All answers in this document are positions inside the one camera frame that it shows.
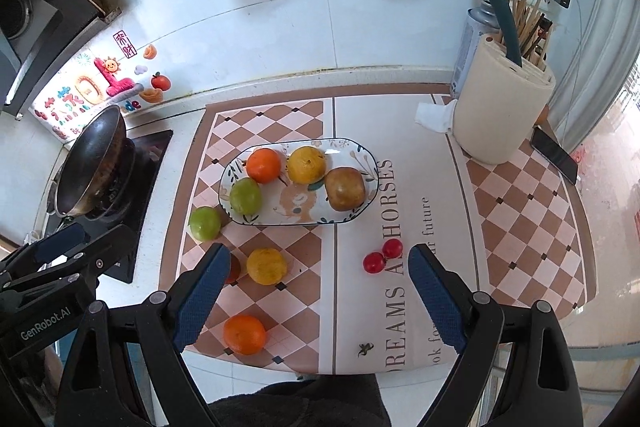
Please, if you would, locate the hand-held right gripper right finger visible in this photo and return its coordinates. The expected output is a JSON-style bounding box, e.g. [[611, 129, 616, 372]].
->
[[407, 243, 586, 427]]

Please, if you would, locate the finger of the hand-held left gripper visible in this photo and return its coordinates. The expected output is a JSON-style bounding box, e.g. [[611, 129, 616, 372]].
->
[[0, 223, 138, 309], [0, 221, 93, 282]]

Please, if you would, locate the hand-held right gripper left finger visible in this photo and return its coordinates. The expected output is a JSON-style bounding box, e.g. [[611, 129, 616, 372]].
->
[[52, 243, 232, 427]]

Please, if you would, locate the orange mandarin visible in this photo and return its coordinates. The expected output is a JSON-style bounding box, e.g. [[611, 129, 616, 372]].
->
[[223, 314, 268, 356], [246, 148, 283, 184]]

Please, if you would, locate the black gas stove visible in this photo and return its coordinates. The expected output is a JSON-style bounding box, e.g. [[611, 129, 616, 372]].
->
[[44, 129, 175, 286]]

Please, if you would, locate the yellow orange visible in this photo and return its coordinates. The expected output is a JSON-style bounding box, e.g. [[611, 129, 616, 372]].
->
[[246, 248, 289, 286], [286, 146, 328, 186]]

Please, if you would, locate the green mandarin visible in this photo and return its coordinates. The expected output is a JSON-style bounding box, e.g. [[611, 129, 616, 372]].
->
[[229, 177, 264, 216], [188, 206, 223, 242]]

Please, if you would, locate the black wok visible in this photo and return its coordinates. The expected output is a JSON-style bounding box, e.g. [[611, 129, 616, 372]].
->
[[52, 104, 137, 218]]

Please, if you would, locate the checkered table mat with lettering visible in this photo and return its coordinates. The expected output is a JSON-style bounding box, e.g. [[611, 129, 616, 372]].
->
[[332, 94, 600, 376]]

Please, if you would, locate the brown checkered table mat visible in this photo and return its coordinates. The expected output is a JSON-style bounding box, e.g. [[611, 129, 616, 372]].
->
[[158, 97, 337, 376]]

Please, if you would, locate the oval patterned ceramic plate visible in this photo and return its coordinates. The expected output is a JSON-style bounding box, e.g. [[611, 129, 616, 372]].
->
[[219, 137, 379, 227]]

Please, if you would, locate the dark clothing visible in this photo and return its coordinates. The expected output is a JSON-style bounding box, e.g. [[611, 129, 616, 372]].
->
[[207, 376, 392, 427]]

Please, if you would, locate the brown pear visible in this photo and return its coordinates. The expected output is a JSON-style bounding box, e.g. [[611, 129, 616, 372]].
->
[[324, 166, 366, 212]]

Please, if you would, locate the white tissue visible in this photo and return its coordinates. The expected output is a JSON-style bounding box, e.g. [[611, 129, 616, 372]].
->
[[413, 99, 460, 136]]

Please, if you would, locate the black smartphone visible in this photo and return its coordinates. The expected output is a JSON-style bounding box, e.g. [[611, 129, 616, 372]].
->
[[529, 126, 581, 186]]

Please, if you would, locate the cream utensil holder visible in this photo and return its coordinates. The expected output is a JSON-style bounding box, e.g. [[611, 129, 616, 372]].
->
[[452, 33, 557, 166]]

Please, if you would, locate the black range hood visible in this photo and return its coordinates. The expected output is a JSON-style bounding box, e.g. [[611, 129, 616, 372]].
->
[[0, 0, 103, 122]]

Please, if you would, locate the gas canister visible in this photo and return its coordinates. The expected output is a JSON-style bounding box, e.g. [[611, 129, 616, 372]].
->
[[449, 7, 501, 100]]

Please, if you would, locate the bundle of wooden chopsticks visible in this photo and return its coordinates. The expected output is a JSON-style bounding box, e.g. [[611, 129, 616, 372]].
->
[[509, 0, 554, 70]]

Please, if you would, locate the large colourful wall sticker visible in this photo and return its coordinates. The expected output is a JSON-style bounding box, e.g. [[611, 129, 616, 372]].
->
[[32, 49, 139, 140]]

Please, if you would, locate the knife with teal handle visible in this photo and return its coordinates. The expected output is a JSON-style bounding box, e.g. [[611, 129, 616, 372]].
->
[[483, 0, 524, 69]]

